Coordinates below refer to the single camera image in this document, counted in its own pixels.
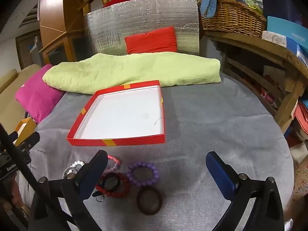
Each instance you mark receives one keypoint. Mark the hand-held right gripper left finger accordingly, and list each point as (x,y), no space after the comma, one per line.
(95,173)

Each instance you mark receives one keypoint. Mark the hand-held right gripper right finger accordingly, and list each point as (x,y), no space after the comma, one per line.
(220,173)

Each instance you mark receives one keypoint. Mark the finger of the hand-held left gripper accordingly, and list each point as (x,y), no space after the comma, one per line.
(31,140)

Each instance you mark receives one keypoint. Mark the red box with white lining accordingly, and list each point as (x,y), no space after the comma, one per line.
(120,115)

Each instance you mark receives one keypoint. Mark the person's left hand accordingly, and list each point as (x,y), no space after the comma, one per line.
(13,195)

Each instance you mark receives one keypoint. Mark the orange cardboard box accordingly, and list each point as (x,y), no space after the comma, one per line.
(30,125)

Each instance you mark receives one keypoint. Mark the pink pillow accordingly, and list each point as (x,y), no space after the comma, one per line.
(36,93)

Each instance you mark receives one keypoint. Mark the beige cushioned chair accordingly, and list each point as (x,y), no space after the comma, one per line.
(14,81)

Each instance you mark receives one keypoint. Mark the floral cloth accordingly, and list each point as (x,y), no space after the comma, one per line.
(300,178)

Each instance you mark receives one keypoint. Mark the light green folded blanket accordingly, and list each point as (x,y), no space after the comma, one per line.
(132,69)

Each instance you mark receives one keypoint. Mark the wooden shelf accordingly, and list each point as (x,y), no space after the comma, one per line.
(264,48)

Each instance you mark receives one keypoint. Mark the wooden cabinet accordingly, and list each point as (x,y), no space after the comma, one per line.
(53,9)

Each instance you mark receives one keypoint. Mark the small red pillow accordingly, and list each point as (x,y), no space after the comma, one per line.
(151,39)

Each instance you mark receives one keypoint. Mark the white patterned box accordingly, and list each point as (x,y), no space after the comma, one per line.
(274,38)

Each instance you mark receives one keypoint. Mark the wicker basket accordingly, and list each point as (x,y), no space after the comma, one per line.
(231,16)

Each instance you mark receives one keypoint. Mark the blue cardboard box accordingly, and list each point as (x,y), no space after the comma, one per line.
(288,31)

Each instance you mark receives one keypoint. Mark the blue cloth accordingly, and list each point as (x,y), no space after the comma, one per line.
(208,2)

